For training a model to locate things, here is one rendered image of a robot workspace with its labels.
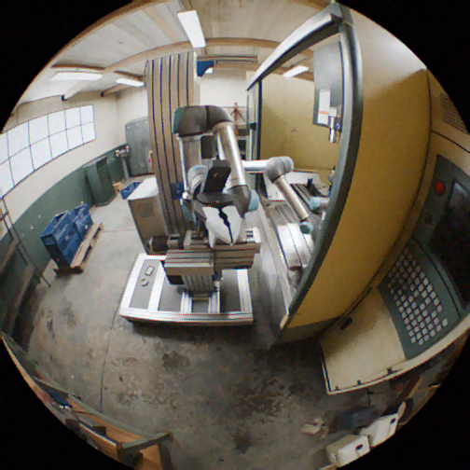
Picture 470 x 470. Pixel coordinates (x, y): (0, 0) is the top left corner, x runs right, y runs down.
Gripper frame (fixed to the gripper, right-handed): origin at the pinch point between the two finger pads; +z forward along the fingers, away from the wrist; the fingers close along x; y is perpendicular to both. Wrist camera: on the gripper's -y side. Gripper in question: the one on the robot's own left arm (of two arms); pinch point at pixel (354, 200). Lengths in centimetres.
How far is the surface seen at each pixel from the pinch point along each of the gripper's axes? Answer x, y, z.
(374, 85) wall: 49, -62, -46
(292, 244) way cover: -13, 46, -36
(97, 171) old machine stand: -258, 12, -386
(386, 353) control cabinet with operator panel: 91, 32, -11
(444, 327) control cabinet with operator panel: 98, -9, -14
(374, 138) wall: 49, -46, -45
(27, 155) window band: -101, -110, -444
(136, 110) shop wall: -492, -124, -366
